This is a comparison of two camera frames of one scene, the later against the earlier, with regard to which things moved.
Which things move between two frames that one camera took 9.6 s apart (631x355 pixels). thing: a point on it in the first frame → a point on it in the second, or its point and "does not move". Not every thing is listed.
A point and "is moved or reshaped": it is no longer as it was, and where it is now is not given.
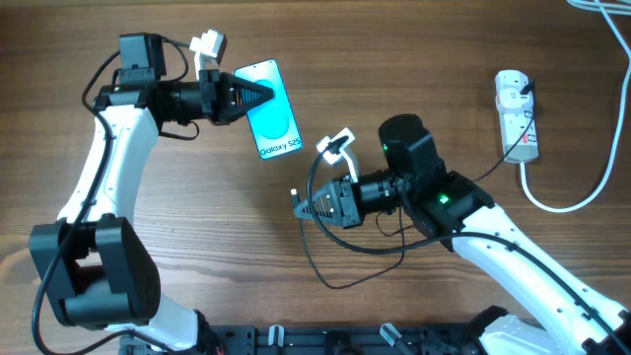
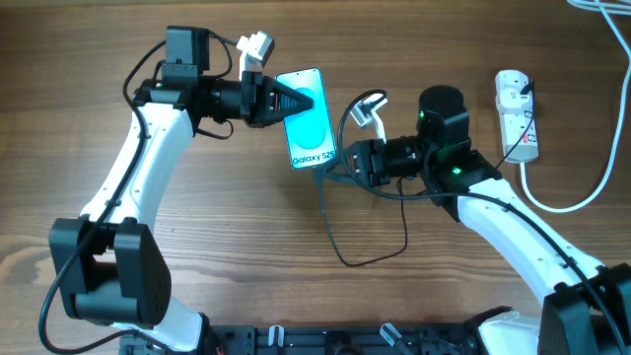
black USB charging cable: x=528 y=88 is moved or reshaped
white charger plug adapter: x=511 y=98 does not move
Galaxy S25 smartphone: x=273 y=125 is moved or reshaped
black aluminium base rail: x=325 y=339 does not move
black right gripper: x=347 y=207 → x=370 y=154
